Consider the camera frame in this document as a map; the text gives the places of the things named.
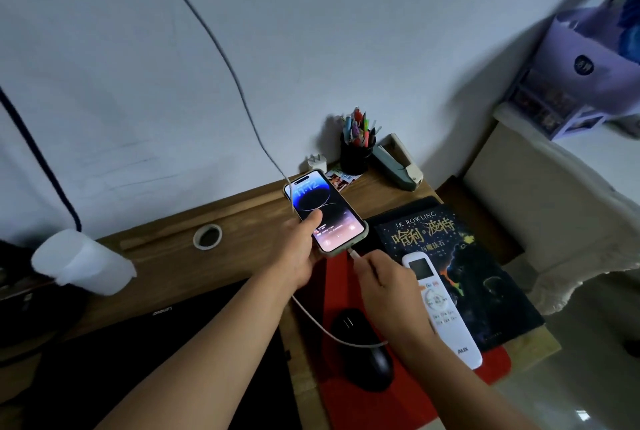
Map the person's right hand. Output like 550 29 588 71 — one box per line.
352 250 437 353

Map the person's left hand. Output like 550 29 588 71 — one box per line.
264 209 324 291

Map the smartphone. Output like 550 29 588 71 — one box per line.
283 169 370 259

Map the white charging cable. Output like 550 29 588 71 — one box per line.
142 0 390 349

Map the person's left forearm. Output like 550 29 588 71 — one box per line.
95 265 302 430

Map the person's right forearm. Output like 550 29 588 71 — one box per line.
395 329 543 430

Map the red mouse pad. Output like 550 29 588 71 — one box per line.
317 250 512 430

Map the small photo card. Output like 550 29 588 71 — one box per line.
324 169 351 193

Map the black pen holder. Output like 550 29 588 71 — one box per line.
339 132 376 176

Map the black computer mouse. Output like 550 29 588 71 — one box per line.
329 308 395 393

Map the white remote control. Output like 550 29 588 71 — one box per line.
401 252 484 371

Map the grey-green stapler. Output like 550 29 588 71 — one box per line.
370 132 425 192

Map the bunch of colourful pens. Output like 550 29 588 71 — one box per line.
342 106 384 148

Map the dark illustrated book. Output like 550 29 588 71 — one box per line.
373 204 546 353

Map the beige cabinet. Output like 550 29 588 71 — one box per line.
461 122 640 298

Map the black laptop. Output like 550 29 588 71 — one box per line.
22 279 303 430

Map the white plastic lamp shade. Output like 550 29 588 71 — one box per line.
31 229 137 297

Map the white lace cloth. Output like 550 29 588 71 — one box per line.
492 103 640 316

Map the purple desktop drawer organizer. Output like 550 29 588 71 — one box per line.
504 68 609 141

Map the black device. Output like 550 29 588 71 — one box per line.
0 240 68 348

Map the purple paper bag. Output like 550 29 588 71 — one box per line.
529 3 640 118

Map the blue flower bouquet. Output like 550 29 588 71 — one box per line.
612 0 640 66

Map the dark blue cord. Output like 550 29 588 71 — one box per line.
0 87 83 233

